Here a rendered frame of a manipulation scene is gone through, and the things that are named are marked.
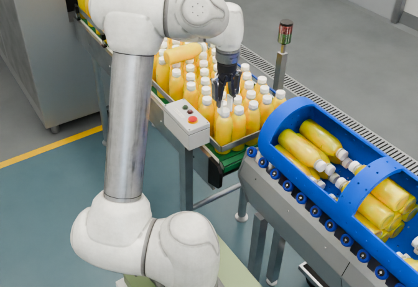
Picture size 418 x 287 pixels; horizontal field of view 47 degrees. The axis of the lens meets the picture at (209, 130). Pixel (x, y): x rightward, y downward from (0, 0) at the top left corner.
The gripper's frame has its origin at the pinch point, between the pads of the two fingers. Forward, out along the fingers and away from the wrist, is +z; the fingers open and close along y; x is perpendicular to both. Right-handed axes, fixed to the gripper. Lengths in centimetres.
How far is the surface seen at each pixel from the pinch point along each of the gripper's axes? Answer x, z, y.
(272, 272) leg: -20, 102, 21
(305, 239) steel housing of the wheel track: -51, 31, 2
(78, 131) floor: 159, 114, -16
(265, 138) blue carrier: -22.8, 2.1, 2.5
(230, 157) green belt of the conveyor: -4.6, 24.7, 0.8
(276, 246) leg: -20, 81, 21
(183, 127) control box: 2.6, 5.4, -17.7
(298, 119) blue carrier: -19.7, 3.2, 21.5
